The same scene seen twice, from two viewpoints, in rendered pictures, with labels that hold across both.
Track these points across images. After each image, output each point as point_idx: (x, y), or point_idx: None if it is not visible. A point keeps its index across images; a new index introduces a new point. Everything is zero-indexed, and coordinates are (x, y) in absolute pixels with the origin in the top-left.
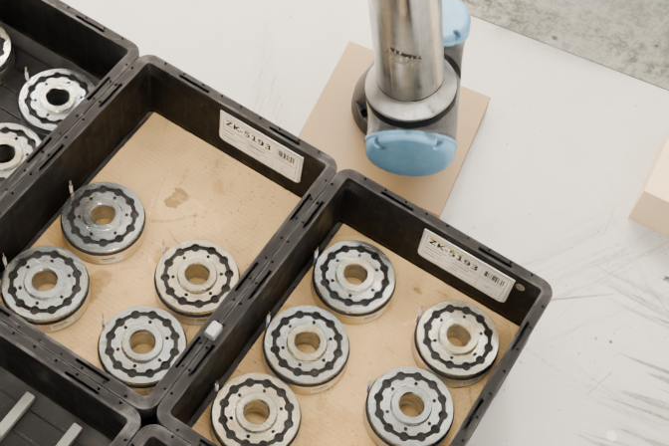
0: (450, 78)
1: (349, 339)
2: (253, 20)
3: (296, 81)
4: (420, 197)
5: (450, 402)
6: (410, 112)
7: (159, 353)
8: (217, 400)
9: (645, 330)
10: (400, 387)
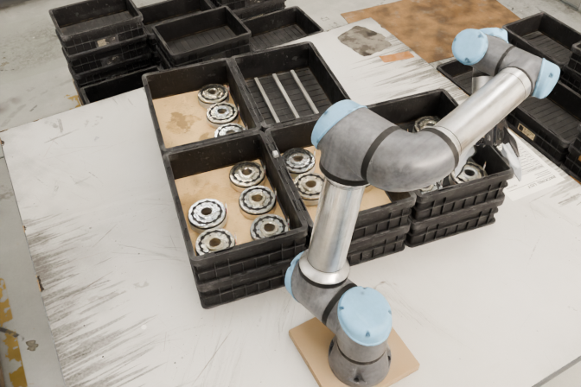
0: (311, 273)
1: (250, 222)
2: (466, 338)
3: (412, 332)
4: (303, 328)
5: (195, 224)
6: (307, 250)
7: (290, 161)
8: (260, 166)
9: (164, 383)
10: (214, 212)
